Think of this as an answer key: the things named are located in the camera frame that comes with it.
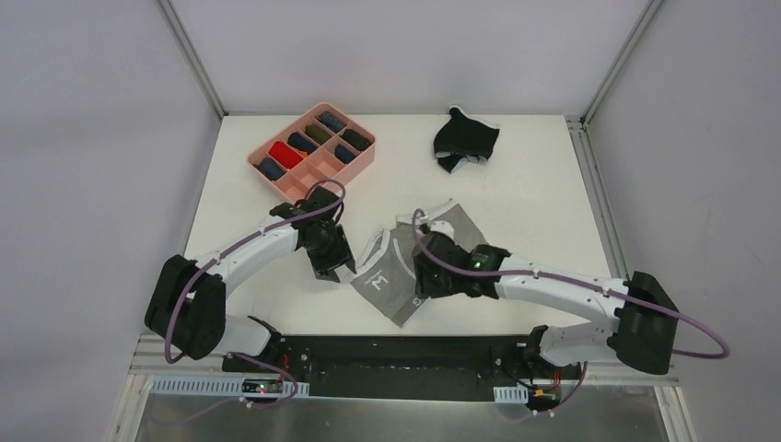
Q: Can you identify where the grey underwear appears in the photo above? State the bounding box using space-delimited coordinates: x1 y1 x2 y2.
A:
350 199 485 327

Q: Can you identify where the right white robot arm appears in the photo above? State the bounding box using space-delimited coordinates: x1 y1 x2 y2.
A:
412 231 678 378

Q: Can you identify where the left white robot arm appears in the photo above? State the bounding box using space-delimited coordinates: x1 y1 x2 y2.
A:
144 202 356 373

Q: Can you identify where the small navy rolled underwear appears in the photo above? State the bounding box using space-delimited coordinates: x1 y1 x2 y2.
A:
333 145 356 164

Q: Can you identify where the dark blue rolled underwear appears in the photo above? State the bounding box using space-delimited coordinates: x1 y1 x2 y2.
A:
255 157 286 181

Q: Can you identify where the red rolled underwear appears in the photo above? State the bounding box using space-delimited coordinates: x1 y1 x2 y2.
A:
268 141 304 169

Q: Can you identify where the black rolled underwear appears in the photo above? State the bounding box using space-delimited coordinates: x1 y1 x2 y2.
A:
341 129 372 152

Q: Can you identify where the olive rolled underwear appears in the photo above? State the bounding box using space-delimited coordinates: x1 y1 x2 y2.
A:
305 124 332 145

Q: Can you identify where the striped rolled underwear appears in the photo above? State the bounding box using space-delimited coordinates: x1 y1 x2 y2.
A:
316 111 346 134

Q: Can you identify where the pink divided organizer tray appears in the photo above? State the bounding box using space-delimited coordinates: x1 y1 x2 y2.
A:
247 102 376 203

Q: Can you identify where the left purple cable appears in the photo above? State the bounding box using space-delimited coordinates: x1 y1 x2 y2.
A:
163 178 347 411

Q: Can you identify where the purple cable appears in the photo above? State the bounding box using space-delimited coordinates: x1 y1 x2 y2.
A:
412 208 731 421
163 178 347 411

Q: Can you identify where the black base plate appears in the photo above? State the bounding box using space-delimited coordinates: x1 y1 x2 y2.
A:
257 334 580 401

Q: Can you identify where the aluminium frame rail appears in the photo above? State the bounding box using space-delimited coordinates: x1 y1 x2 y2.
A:
129 333 228 375

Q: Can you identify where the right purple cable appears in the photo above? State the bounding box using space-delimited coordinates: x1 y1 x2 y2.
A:
412 208 731 421

